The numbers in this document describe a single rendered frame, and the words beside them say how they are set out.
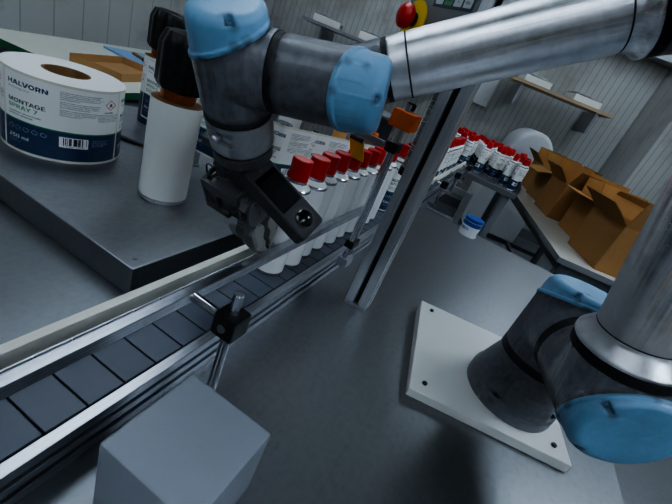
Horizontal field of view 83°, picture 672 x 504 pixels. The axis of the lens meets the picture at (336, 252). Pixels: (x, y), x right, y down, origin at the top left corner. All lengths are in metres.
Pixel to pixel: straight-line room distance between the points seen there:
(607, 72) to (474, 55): 5.16
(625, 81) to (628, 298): 5.25
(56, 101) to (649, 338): 0.92
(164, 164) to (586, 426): 0.73
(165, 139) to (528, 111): 4.98
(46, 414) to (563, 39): 0.62
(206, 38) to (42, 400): 0.36
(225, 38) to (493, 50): 0.28
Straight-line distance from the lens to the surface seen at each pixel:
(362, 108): 0.37
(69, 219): 0.72
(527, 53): 0.50
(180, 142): 0.76
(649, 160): 5.08
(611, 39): 0.53
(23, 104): 0.90
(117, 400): 0.46
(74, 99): 0.87
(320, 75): 0.37
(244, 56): 0.39
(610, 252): 2.27
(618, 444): 0.55
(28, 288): 0.66
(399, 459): 0.57
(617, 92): 5.67
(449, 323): 0.83
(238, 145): 0.44
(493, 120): 5.39
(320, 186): 0.64
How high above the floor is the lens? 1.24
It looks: 26 degrees down
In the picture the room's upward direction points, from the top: 23 degrees clockwise
